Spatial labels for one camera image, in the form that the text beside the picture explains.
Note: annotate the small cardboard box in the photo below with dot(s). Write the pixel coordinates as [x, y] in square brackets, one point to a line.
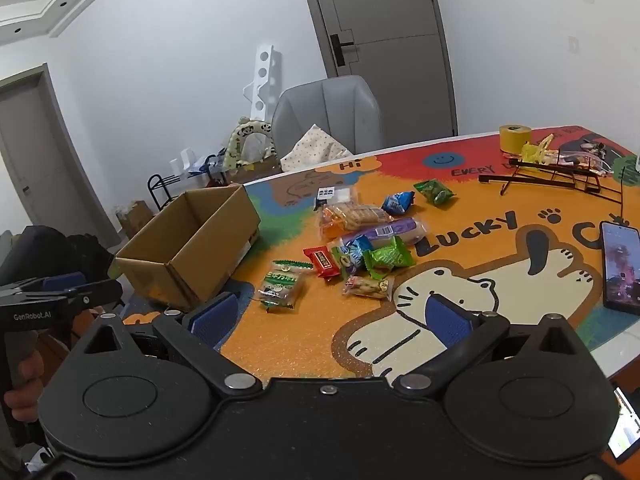
[135, 216]

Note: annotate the yellow plastic strips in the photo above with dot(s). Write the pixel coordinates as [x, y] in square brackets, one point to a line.
[535, 150]

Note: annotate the red snack packet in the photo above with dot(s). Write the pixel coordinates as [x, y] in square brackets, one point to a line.
[322, 261]

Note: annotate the purple snack packet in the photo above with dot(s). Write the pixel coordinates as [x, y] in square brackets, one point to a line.
[390, 231]

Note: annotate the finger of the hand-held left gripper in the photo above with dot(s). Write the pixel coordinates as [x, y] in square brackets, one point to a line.
[62, 281]
[95, 295]

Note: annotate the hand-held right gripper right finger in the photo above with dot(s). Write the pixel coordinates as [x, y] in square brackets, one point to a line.
[447, 320]

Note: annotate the shiny green snack packet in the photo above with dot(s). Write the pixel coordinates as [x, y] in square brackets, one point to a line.
[434, 191]

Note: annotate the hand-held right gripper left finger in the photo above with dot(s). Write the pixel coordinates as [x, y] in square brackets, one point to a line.
[215, 317]

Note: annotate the grey chair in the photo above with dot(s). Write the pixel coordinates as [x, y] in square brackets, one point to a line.
[325, 105]

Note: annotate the white plastic holder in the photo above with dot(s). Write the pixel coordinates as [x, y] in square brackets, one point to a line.
[182, 161]

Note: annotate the green white cracker packet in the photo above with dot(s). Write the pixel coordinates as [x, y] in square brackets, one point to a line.
[282, 285]

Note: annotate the bright green snack packet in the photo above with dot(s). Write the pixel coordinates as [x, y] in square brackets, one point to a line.
[387, 257]

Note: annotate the small green white packet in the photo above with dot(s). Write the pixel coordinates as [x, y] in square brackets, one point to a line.
[341, 259]

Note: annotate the clear packet with black label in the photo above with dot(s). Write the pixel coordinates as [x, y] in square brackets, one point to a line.
[334, 195]

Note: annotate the clear packet with red contents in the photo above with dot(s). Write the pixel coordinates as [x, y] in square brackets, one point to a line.
[582, 154]

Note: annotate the grey side door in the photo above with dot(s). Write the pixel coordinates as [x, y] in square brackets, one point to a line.
[30, 160]

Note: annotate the blue and white snack packet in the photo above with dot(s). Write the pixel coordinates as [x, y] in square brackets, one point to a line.
[359, 250]

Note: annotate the beige pink snack packet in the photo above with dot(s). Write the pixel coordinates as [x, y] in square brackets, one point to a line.
[368, 286]

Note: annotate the panda print neck pillow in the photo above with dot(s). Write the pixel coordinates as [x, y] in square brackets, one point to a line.
[245, 135]

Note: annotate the orange biscuit packet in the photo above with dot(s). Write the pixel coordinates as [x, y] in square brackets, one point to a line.
[352, 217]

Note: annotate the smartphone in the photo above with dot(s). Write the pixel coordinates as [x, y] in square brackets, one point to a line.
[620, 265]
[626, 425]

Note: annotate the person's left hand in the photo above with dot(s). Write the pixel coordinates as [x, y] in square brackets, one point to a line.
[21, 395]

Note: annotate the black shoe rack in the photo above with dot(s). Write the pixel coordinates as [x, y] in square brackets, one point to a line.
[167, 185]

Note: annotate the white perforated rack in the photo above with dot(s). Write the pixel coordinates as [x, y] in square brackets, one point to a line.
[262, 85]

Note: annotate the polka dot cloth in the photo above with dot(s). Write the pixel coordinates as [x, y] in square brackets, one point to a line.
[310, 152]

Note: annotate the printed cardboard box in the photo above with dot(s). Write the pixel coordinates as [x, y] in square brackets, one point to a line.
[262, 167]

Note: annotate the yellow tape roll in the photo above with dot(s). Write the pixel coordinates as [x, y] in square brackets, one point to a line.
[515, 138]

